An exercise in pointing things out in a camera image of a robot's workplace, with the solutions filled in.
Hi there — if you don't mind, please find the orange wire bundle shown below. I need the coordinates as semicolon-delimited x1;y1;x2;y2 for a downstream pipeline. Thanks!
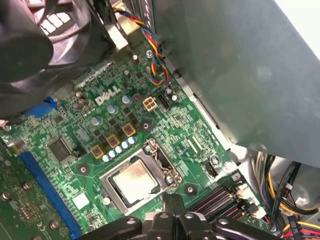
279;219;320;240

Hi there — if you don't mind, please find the grey power supply unit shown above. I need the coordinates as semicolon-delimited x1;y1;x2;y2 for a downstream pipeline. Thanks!
149;0;320;166

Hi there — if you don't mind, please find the CPU with silver top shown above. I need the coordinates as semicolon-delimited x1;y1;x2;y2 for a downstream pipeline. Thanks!
109;159;160;208

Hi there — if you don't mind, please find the black case fan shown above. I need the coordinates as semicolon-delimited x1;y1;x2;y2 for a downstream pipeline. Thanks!
0;0;108;118

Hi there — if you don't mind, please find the multicolour power wire bundle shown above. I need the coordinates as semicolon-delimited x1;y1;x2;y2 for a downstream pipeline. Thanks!
254;152;320;218

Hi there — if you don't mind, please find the metal locking lever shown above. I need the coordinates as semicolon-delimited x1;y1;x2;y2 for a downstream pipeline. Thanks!
143;139;180;187

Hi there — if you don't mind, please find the twisted multicolour fan wire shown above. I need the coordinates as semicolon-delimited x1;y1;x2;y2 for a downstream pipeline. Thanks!
112;7;173;87

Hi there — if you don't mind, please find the blue expansion slot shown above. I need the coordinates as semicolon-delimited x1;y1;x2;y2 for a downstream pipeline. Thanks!
16;151;83;238

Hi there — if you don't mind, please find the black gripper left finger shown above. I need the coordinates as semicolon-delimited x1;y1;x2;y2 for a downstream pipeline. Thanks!
78;192;176;240

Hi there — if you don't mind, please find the Nvidia graphics card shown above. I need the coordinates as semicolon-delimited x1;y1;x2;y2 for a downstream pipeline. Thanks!
0;138;76;240

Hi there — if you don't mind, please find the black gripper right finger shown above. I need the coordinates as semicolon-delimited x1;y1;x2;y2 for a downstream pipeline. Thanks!
174;193;285;240

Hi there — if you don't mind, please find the black flat printed wire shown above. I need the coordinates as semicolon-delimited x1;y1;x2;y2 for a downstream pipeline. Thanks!
271;159;303;216

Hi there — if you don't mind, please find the blue VGA port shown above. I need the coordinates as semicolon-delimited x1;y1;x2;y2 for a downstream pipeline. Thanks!
23;96;61;120

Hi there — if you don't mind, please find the green Dell motherboard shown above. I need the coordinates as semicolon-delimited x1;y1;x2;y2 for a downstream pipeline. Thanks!
0;47;278;240

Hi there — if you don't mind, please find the black RAM slot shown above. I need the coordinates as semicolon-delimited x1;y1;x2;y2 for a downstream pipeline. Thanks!
199;193;242;218
192;186;237;213
214;201;251;221

